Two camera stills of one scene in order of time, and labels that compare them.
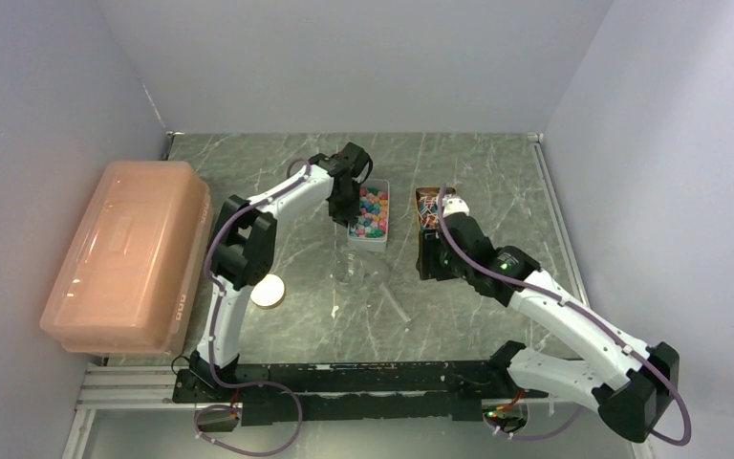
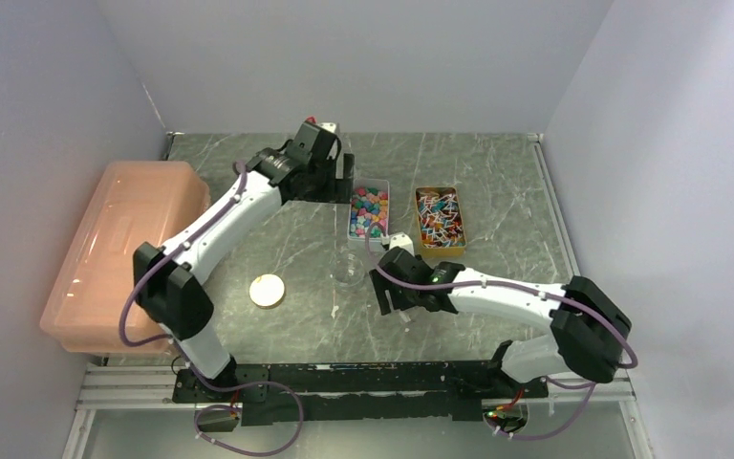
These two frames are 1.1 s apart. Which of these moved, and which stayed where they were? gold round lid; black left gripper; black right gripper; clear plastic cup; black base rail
Moved: black left gripper; black right gripper
Stayed: clear plastic cup; black base rail; gold round lid
